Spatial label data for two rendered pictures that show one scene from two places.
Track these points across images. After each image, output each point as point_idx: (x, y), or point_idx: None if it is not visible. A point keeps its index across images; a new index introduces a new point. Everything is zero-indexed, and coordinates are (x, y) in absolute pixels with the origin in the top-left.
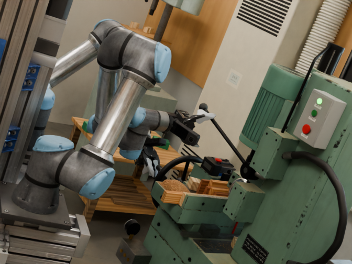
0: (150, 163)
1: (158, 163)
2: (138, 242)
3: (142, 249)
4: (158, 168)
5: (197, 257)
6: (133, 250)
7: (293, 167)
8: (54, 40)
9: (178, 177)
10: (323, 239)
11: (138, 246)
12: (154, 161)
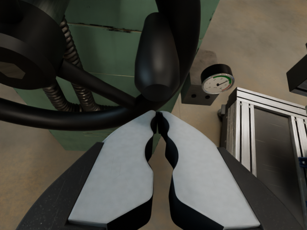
0: (191, 164)
1: (83, 174)
2: (196, 75)
3: (197, 60)
4: (176, 50)
5: None
6: (215, 59)
7: None
8: None
9: (16, 37)
10: None
11: (201, 66)
12: (134, 196)
